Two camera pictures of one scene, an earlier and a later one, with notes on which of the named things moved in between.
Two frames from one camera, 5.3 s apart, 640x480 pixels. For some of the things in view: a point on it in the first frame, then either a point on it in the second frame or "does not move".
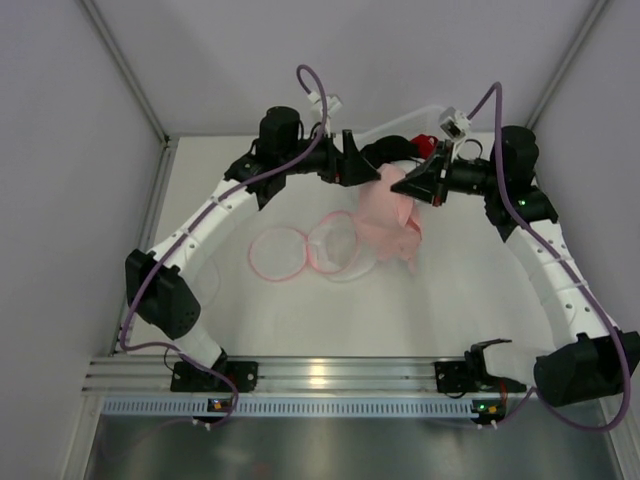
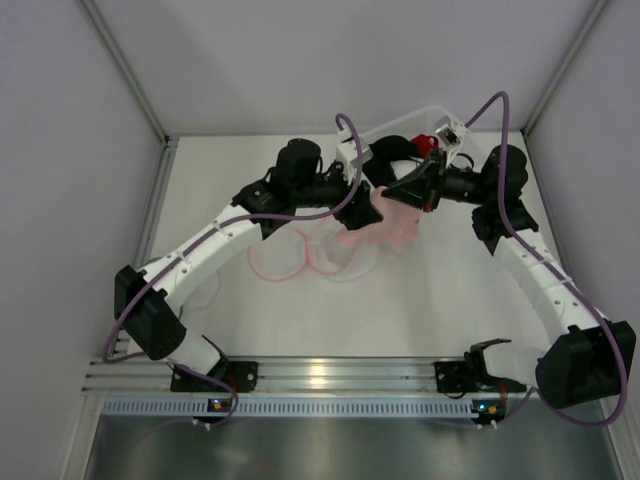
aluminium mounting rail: x=126 y=374 does not move
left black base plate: x=187 y=377 does not move
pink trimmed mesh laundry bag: x=336 y=248 does not move
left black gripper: x=344 y=160 -> x=353 y=211
